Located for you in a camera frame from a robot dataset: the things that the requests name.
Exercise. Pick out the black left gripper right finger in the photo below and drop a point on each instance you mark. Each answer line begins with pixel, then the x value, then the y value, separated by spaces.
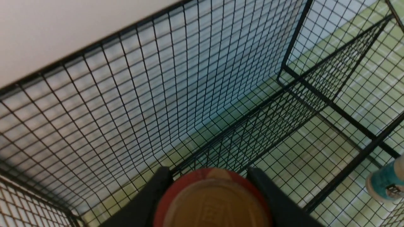
pixel 285 212

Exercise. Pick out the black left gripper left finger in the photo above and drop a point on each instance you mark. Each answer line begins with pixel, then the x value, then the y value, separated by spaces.
pixel 140 211

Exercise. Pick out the dark soy sauce bottle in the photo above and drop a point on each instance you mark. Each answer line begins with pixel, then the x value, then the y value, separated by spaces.
pixel 212 197

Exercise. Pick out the small green-capped seasoning bottle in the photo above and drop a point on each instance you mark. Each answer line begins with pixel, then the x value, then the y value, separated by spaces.
pixel 387 184

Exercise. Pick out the black wire mesh shelf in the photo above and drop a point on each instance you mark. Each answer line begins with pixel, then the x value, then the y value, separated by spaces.
pixel 78 130

